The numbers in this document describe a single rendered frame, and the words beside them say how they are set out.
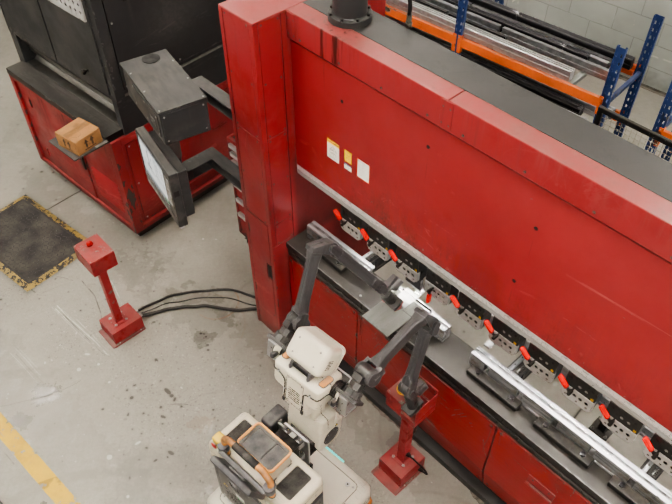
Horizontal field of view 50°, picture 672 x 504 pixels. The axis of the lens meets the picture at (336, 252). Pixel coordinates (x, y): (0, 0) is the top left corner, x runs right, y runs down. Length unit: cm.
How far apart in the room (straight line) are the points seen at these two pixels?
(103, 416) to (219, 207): 193
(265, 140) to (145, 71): 67
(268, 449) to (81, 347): 206
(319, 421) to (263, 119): 147
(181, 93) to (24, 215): 284
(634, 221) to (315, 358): 139
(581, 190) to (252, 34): 158
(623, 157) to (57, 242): 424
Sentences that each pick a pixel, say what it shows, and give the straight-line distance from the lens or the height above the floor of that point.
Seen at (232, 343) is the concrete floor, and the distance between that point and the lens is 485.
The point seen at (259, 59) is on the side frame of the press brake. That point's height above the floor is 212.
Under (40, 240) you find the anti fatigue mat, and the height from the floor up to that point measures 1.
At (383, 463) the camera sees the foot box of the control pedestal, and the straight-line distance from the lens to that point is 425.
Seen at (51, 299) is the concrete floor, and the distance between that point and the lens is 542.
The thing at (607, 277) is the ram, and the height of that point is 193.
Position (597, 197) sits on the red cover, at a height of 225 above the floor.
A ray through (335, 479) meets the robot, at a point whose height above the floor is 28.
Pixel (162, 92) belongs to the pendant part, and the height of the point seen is 195.
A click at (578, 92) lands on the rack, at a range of 470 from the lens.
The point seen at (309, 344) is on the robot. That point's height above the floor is 137.
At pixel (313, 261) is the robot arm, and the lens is 323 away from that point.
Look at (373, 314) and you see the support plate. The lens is 368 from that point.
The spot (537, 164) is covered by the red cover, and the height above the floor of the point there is 224.
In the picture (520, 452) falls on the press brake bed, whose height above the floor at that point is 72.
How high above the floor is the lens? 388
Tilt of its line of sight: 47 degrees down
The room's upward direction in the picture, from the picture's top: straight up
